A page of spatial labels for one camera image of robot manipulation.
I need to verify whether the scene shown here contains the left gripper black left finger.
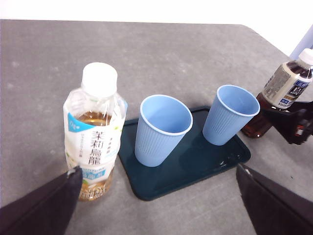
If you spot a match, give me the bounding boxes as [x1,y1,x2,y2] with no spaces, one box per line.
[0,165,84,235]

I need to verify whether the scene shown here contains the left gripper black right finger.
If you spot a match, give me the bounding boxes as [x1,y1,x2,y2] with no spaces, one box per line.
[236,163,313,235]

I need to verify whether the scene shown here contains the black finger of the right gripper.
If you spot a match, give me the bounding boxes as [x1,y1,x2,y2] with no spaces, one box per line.
[290,100,313,113]
[263,108,302,145]

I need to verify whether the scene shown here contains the dark oolong tea bottle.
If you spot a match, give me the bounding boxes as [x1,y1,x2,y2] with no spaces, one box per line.
[241,48,313,139]

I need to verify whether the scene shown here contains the jasmine tea bottle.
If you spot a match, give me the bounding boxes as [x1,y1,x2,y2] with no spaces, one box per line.
[63,62,129,202]

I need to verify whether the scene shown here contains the blue ribbed plastic cup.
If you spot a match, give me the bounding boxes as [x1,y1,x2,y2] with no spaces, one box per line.
[202,84,261,146]
[134,94,194,168]

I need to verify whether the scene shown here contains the dark blue rectangular tray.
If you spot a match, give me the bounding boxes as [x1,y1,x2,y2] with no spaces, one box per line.
[117,105,252,202]

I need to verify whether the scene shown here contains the pale blue post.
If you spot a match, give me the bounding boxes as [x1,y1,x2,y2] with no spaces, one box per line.
[289,23,313,61]

